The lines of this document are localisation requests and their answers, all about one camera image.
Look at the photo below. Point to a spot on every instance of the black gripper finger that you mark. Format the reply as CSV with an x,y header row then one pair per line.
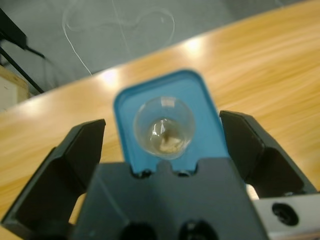
x,y
57,180
265,162

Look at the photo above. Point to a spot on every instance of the wooden crate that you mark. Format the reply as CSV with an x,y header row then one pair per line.
x,y
12,87

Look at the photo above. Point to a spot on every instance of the clear glass cup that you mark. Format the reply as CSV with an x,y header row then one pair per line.
x,y
163,127

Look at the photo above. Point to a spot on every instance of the black chair base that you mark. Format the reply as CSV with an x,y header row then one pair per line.
x,y
12,32

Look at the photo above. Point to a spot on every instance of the teal plastic tray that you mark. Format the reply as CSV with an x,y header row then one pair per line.
x,y
125,125

